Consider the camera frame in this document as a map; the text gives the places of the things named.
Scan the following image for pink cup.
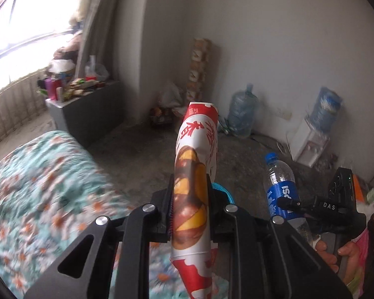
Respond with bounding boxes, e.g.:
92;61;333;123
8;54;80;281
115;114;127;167
44;78;55;100

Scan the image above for orange cardboard box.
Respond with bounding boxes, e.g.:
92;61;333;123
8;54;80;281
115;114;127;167
352;174;373;200

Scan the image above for blue water jug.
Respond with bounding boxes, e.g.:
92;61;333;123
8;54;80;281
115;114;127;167
227;82;260;139
310;85;343;134

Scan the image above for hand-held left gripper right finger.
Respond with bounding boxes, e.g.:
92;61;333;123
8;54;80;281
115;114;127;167
207;189;353;299

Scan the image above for grey curtain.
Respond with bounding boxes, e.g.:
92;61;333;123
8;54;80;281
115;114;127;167
76;0;125;81

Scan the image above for person's right hand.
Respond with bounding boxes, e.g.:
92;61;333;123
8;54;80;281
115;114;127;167
315;239;367;287

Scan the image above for white water dispenser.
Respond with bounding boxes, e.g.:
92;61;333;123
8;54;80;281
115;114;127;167
290;117;331;167

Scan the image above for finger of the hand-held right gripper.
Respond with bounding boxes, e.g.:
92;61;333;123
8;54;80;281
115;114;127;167
276;196;318;218

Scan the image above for clear plastic bag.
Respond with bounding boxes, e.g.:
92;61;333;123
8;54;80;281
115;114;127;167
84;55;109;83

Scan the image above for white plastic bag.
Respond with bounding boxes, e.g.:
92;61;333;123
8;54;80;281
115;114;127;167
157;81;186;111
48;59;77;80

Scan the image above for person's right forearm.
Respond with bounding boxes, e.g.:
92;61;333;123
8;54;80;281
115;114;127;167
344;212;374;299

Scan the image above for metal balcony railing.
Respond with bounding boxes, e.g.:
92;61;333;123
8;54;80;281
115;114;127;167
0;78;50;153

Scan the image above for tangled cables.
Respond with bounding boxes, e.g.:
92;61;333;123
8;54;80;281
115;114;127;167
216;115;237;136

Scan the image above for grey cabinet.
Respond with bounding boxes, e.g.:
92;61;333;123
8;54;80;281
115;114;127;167
45;79;125;148

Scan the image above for red white snack bag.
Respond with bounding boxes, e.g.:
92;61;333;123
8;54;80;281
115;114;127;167
170;101;220;299

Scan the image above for tall printed cardboard box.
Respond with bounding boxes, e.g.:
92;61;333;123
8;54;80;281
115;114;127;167
187;37;213;102

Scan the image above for floral blanket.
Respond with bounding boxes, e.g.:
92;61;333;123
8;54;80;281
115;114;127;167
0;130;231;299

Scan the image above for pile of snack wrappers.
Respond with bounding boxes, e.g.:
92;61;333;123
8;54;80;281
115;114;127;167
62;78;106;98

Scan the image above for clear bottle with blue label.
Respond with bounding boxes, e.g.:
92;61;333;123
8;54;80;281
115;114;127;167
263;152;314;243

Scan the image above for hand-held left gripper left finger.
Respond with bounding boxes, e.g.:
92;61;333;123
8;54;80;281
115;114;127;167
24;188;175;299

